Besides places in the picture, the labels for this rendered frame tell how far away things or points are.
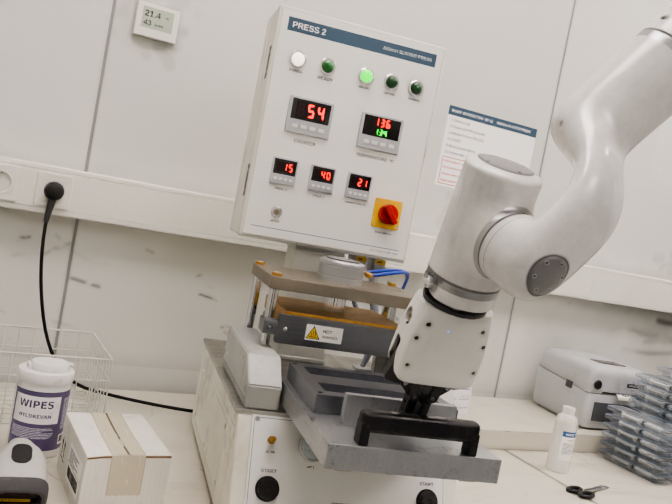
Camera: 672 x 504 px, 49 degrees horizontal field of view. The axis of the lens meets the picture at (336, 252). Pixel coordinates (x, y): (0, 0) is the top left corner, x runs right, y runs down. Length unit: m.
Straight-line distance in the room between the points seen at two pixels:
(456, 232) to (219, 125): 1.03
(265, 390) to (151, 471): 0.20
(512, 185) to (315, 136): 0.67
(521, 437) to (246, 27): 1.15
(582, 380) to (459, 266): 1.30
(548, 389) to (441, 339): 1.35
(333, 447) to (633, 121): 0.47
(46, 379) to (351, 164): 0.64
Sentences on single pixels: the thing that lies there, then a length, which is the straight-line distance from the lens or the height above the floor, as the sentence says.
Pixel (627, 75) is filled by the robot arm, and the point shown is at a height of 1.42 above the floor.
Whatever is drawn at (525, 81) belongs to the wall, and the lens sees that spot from 2.15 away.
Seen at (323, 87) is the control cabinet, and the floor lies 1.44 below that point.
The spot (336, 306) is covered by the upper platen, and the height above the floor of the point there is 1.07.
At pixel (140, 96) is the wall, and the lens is 1.69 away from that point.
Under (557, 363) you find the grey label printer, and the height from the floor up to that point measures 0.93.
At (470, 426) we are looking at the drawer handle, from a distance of 0.91.
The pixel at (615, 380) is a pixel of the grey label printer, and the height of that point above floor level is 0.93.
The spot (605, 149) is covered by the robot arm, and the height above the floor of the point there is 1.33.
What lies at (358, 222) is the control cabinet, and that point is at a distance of 1.40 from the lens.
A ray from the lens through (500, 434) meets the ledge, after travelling 1.83.
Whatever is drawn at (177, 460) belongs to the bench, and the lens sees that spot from 1.37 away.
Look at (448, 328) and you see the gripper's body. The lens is 0.83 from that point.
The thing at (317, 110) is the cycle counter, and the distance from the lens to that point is 1.38.
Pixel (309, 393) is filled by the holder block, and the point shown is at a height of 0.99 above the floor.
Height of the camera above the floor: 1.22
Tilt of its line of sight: 3 degrees down
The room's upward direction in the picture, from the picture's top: 11 degrees clockwise
